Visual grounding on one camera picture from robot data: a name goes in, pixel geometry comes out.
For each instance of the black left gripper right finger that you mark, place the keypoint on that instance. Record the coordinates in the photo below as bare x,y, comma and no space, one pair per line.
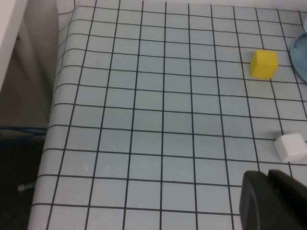
295,206

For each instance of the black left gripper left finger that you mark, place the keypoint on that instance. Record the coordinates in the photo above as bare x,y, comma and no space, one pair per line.
256,203

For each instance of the teal cup stand tray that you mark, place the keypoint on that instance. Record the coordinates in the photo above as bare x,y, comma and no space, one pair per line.
301,55

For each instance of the light blue plastic cup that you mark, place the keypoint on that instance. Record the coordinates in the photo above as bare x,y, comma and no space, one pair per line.
305,25

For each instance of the white foam cube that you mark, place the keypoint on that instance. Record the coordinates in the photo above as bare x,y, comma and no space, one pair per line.
291,147

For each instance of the grey black-grid tablecloth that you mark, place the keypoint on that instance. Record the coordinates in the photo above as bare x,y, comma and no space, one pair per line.
156,119

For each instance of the yellow foam cube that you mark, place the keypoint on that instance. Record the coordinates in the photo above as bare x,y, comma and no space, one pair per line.
263,65

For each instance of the green white marker pen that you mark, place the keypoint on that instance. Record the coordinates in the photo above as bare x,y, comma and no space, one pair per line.
26,187

